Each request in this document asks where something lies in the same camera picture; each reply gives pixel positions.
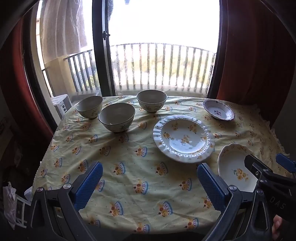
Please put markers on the cream floral ceramic bowl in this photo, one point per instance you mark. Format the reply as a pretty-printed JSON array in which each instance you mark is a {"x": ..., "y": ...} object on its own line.
[
  {"x": 151, "y": 102},
  {"x": 89, "y": 109},
  {"x": 116, "y": 119}
]

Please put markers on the yellow printed tablecloth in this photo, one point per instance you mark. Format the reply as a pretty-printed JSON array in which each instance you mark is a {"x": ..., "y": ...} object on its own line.
[{"x": 138, "y": 166}]

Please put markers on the crumpled white bag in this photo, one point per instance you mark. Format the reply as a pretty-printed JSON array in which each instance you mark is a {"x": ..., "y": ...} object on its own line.
[{"x": 9, "y": 199}]

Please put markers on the small scalloped yellow-flower dish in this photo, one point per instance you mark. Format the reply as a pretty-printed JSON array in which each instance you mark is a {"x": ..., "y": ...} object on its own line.
[{"x": 231, "y": 166}]

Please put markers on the white scalloped plate red trim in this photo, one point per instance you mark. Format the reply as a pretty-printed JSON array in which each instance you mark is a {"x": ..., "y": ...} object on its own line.
[{"x": 218, "y": 111}]

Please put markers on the dark window frame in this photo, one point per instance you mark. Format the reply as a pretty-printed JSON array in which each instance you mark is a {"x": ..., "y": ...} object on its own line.
[{"x": 101, "y": 58}]

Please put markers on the red chair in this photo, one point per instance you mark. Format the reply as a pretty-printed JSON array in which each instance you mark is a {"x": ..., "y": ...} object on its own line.
[
  {"x": 254, "y": 69},
  {"x": 13, "y": 81}
]

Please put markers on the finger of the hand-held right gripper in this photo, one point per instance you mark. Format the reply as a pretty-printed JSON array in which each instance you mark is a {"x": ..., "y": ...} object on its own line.
[
  {"x": 252, "y": 162},
  {"x": 285, "y": 161}
]

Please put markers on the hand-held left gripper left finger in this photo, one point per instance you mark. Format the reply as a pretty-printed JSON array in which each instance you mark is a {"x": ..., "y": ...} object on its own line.
[{"x": 89, "y": 184}]

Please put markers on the red chair at left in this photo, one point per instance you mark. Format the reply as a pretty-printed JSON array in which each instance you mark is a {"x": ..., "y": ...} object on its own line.
[{"x": 13, "y": 81}]

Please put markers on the person's right hand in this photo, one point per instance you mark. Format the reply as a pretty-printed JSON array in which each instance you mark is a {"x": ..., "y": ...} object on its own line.
[{"x": 276, "y": 228}]

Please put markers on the balcony railing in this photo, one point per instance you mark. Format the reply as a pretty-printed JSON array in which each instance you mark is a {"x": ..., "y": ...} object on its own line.
[{"x": 161, "y": 44}]

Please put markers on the red chair at right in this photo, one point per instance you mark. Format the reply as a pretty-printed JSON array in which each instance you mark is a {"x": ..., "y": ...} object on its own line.
[{"x": 254, "y": 69}]

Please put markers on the white slatted unit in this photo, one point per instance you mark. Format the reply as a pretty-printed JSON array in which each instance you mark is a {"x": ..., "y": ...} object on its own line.
[{"x": 61, "y": 104}]

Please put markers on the hanging beige cloth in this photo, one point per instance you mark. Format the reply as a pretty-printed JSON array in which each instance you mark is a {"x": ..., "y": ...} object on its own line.
[{"x": 62, "y": 27}]

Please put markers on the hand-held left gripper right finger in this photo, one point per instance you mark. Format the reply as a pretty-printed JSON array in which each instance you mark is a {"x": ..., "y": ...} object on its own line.
[{"x": 211, "y": 185}]

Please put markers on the large yellow-flower beaded plate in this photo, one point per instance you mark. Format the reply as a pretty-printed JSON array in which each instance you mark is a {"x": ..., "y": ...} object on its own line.
[{"x": 183, "y": 139}]

